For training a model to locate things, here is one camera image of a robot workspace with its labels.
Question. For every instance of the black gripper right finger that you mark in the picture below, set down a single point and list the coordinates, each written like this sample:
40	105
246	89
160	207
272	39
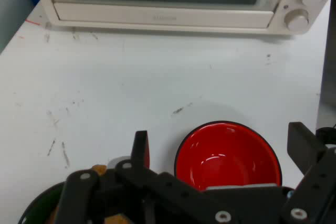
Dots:
302	145

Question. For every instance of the dark green bowl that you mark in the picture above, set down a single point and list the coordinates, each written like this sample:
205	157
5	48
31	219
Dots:
39	208

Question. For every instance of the brown bread slice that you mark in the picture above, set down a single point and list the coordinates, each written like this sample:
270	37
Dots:
99	169

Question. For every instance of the dark grey vertical post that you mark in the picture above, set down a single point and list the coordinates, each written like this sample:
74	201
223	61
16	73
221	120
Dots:
329	64

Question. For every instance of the red bowl with black rim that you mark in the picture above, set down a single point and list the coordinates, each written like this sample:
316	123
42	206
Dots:
223	155

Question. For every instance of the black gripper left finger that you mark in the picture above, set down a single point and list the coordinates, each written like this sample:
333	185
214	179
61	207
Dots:
139	150

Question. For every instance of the cream toaster oven body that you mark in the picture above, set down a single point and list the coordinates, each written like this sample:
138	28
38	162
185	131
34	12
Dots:
283	16

